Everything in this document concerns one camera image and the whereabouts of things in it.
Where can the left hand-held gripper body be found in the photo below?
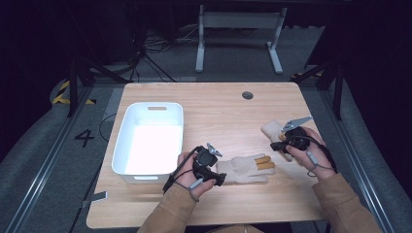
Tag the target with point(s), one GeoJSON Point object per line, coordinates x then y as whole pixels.
{"type": "Point", "coordinates": [204, 158]}

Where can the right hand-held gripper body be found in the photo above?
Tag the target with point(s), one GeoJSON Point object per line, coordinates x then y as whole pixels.
{"type": "Point", "coordinates": [297, 139]}

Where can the white plastic bin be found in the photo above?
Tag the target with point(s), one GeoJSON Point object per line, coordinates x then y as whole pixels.
{"type": "Point", "coordinates": [152, 145]}

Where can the person's left hand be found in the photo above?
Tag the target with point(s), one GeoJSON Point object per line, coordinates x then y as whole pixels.
{"type": "Point", "coordinates": [186, 168]}

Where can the person's right hand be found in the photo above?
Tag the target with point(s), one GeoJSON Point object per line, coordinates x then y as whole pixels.
{"type": "Point", "coordinates": [319, 155]}

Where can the black tripod stand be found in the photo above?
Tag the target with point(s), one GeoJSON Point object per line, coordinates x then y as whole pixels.
{"type": "Point", "coordinates": [73, 87]}
{"type": "Point", "coordinates": [338, 87]}

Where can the grey table corner bracket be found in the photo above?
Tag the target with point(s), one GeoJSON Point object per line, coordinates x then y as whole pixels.
{"type": "Point", "coordinates": [97, 196]}

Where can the white metal desk frame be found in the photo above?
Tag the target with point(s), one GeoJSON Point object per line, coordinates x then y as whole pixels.
{"type": "Point", "coordinates": [239, 19]}

